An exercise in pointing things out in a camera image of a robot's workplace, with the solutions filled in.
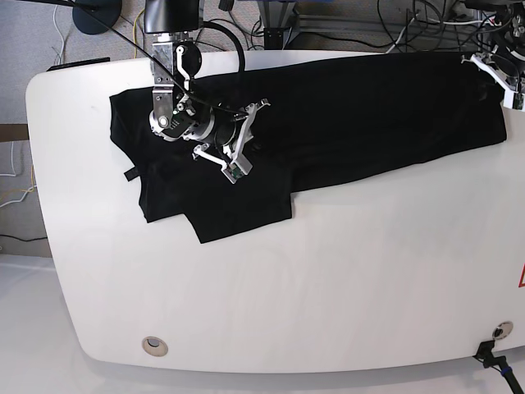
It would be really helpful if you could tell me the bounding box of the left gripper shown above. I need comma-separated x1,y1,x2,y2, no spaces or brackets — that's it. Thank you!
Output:
461,52,524,94

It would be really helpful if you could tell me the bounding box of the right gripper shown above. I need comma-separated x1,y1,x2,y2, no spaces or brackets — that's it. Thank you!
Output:
191,98,270,168

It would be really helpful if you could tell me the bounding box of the black T-shirt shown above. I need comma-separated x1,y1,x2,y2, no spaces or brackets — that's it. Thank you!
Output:
110,53,507,243

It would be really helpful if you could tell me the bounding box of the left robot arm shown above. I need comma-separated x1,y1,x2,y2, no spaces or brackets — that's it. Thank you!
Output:
464,1,524,109

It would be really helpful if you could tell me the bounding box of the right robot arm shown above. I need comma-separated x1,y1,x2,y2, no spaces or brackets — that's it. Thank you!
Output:
144,1,269,183

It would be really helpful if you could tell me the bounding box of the red warning sticker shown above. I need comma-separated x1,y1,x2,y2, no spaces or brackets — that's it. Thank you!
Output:
518,265,525,288

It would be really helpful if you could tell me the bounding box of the left table grommet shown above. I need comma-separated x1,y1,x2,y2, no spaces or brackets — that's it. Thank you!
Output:
142,337,168,357

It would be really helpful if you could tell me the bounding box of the table grommet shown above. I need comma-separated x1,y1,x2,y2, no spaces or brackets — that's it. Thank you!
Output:
142,337,168,357
492,321,514,341

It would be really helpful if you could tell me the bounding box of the right table grommet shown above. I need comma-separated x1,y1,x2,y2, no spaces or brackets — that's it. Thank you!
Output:
492,321,514,341

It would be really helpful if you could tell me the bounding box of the black table clamp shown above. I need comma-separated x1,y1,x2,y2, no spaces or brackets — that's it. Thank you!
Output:
473,340,524,394

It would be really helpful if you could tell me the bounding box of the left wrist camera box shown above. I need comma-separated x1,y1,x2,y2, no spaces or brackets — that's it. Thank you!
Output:
503,89,524,112

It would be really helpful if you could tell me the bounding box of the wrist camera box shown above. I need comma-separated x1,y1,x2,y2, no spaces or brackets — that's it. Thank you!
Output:
503,89,524,112
221,154,253,184

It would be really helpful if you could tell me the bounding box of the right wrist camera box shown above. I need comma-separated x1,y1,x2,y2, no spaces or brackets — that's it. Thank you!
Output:
221,154,253,184

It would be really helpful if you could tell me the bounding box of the aluminium frame rail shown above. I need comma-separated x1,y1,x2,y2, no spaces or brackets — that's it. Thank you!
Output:
256,1,299,50

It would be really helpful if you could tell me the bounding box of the yellow cable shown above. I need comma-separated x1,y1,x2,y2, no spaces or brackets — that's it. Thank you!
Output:
131,7,144,58

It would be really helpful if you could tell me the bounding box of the white cable on floor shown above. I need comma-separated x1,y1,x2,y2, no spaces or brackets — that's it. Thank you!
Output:
0,141,38,208

